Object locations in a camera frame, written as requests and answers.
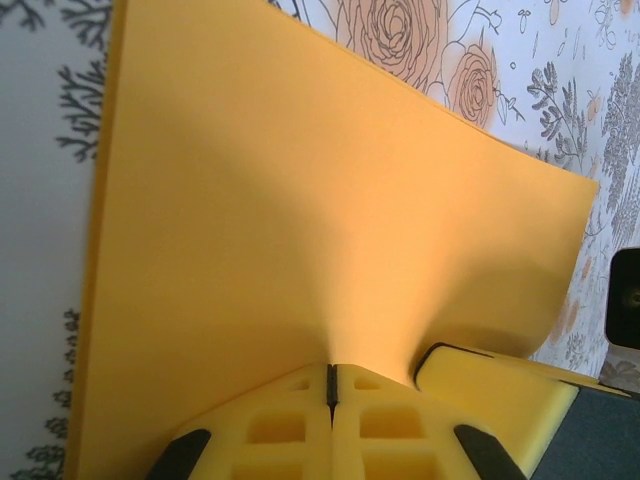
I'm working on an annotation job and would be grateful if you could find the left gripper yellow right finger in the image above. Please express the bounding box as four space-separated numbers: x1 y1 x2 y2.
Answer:
331 363 525 480

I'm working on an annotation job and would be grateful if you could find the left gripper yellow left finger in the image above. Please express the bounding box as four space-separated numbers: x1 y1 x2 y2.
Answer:
152 363 333 480

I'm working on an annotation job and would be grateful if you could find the orange cloth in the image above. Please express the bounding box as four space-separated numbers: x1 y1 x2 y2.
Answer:
64 0 600 480

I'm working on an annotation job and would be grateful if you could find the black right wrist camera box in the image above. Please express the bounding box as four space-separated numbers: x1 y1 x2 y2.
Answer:
604 248 640 347

